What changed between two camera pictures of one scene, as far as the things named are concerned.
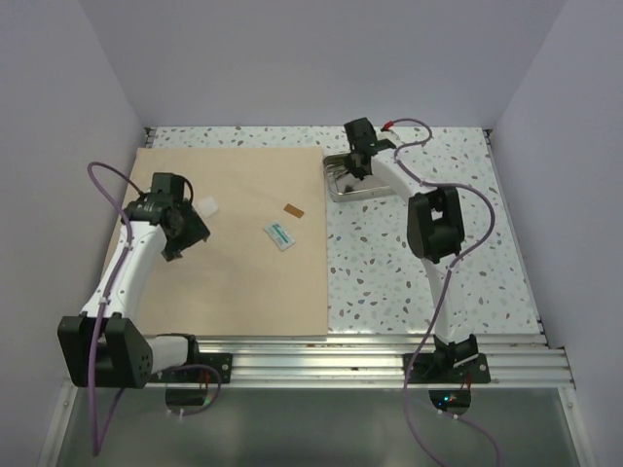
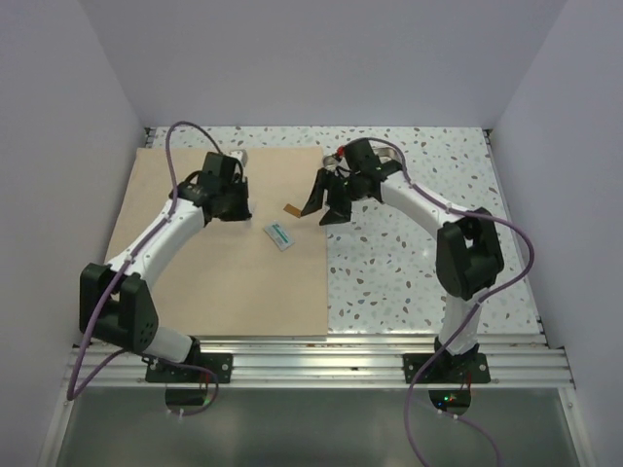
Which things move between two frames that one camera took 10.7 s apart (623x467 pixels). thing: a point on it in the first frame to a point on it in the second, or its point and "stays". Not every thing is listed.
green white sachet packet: (279, 234) stays
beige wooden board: (263, 272) stays
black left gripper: (196, 232) to (241, 213)
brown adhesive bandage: (294, 210) stays
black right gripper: (349, 164) to (338, 212)
